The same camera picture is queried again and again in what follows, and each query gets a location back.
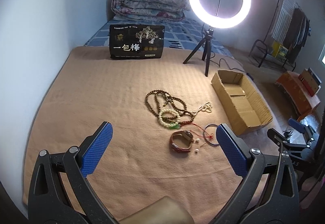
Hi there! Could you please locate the blue metal bangle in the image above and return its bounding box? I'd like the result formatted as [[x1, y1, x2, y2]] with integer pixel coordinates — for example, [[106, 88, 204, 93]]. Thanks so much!
[[203, 124, 219, 147]]

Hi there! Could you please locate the folded floral quilt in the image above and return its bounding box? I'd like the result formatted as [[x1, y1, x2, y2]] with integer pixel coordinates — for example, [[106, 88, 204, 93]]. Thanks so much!
[[111, 0, 191, 22]]

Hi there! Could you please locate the black snack bag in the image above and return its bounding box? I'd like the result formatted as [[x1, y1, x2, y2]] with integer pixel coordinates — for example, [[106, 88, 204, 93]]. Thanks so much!
[[109, 24, 165, 60]]

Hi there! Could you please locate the brown wooden bead necklace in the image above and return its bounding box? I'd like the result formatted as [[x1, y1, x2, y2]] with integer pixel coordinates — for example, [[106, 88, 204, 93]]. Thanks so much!
[[145, 90, 196, 126]]

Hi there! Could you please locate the brown leather watch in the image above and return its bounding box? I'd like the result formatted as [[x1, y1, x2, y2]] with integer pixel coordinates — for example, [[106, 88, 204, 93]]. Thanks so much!
[[170, 130, 194, 153]]

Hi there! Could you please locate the tan blanket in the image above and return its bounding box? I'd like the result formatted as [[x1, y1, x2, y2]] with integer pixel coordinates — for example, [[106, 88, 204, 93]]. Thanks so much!
[[23, 47, 241, 223]]

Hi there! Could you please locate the black tripod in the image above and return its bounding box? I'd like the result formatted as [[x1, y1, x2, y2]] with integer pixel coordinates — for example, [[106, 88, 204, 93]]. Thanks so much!
[[182, 28, 214, 77]]

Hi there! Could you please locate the small pearl necklace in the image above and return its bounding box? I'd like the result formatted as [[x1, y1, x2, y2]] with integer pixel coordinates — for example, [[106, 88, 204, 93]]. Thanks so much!
[[190, 101, 213, 116]]

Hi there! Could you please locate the black clothes rack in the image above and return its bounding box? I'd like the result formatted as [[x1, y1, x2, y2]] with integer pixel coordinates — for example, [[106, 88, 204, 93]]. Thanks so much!
[[248, 0, 311, 70]]

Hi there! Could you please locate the red string cord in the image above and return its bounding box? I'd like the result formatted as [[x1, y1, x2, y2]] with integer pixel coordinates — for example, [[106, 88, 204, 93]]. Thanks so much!
[[181, 120, 214, 148]]

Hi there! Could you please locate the orange wooden stool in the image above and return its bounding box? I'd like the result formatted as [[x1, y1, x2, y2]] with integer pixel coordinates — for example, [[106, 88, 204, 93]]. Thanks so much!
[[275, 68, 322, 121]]

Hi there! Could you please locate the cardboard box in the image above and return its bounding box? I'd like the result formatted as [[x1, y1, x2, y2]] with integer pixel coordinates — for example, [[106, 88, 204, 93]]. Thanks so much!
[[211, 69, 273, 135]]

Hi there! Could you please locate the white bead bracelet green pendant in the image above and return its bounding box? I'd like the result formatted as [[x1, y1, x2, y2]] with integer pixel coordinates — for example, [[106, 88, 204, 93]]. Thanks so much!
[[158, 109, 180, 129]]

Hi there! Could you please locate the blue patterned bed sheet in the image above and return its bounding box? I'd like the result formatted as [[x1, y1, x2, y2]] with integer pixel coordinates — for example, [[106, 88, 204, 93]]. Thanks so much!
[[83, 17, 234, 57]]

